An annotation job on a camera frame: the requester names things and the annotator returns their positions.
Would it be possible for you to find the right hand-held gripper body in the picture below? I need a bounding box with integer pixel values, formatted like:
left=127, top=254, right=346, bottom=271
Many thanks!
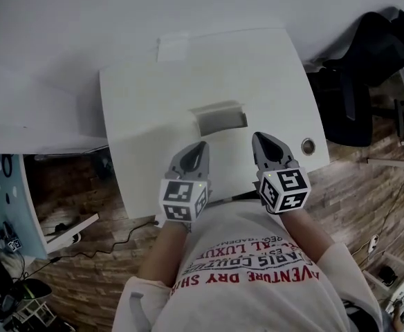
left=255, top=156, right=311, bottom=216

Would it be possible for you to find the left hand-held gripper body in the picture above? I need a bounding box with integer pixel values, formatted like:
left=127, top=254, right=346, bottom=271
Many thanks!
left=159, top=170, right=212, bottom=225

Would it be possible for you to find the white box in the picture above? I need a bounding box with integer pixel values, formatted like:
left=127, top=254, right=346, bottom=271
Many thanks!
left=187, top=99, right=248, bottom=138

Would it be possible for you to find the person's left forearm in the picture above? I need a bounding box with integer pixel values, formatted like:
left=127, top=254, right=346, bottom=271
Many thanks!
left=137, top=219, right=190, bottom=287

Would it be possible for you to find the person's right forearm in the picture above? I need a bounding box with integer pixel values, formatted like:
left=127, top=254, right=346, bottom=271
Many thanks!
left=280, top=208, right=336, bottom=266

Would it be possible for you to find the black mesh office chair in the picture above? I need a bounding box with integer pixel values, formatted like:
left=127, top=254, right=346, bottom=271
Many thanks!
left=306, top=8, right=404, bottom=149

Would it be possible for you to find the white printed t-shirt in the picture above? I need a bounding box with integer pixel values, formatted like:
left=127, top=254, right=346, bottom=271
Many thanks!
left=111, top=199, right=385, bottom=332

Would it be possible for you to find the white desk foot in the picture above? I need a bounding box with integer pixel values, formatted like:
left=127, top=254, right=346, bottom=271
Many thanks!
left=40, top=213, right=100, bottom=252

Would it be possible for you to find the spare hand-held gripper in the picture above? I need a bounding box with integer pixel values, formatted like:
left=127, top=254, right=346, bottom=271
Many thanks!
left=1, top=221, right=24, bottom=253

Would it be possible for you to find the light blue partition panel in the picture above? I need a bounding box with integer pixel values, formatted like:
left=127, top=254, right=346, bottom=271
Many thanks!
left=0, top=153, right=49, bottom=259

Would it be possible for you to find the round desk cable grommet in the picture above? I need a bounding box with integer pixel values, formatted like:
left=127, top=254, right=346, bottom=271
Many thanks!
left=300, top=137, right=316, bottom=156

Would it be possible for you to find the black floor cable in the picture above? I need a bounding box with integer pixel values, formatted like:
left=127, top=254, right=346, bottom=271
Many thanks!
left=31, top=217, right=162, bottom=280

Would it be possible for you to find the white wire rack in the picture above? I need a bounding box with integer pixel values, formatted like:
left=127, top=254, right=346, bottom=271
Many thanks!
left=12, top=300, right=51, bottom=330

